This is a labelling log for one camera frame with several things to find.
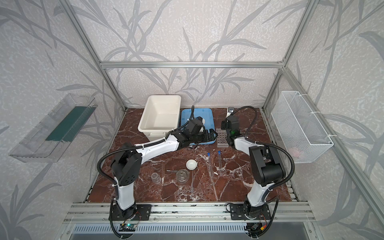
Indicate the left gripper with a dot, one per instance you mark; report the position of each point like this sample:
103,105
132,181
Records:
205,137

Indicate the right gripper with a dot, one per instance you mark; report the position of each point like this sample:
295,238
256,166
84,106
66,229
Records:
227,125

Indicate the clear test tube rack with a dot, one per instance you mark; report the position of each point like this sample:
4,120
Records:
221,139

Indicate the blue capped test tube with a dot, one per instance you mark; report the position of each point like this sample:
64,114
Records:
220,160
210,165

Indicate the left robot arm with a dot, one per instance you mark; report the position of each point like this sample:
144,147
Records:
126,168

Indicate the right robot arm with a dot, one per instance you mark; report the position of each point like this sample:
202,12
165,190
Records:
272,166

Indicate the blue plastic bin lid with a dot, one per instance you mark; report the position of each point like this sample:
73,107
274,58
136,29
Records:
205,113

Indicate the white ceramic dish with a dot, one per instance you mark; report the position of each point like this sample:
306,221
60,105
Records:
191,164

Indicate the glass stirring rod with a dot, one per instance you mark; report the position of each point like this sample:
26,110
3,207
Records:
192,183

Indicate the white plastic storage bin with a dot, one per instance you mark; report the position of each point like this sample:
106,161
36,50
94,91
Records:
161,115

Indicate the clear glass flask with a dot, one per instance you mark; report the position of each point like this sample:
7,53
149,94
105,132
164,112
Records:
182,176

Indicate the small clear glass beaker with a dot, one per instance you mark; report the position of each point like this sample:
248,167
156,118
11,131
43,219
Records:
156,178

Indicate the pink object in basket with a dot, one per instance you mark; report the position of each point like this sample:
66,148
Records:
295,152

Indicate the green circuit board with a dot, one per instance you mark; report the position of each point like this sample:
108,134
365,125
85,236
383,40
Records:
127,227

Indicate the white wire mesh basket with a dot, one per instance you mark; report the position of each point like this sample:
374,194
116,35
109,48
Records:
299,127

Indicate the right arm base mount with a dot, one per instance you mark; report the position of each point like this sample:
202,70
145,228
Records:
245,212

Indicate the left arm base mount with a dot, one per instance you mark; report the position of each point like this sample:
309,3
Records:
140,212

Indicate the clear acrylic wall shelf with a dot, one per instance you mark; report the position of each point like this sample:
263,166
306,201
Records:
47,142

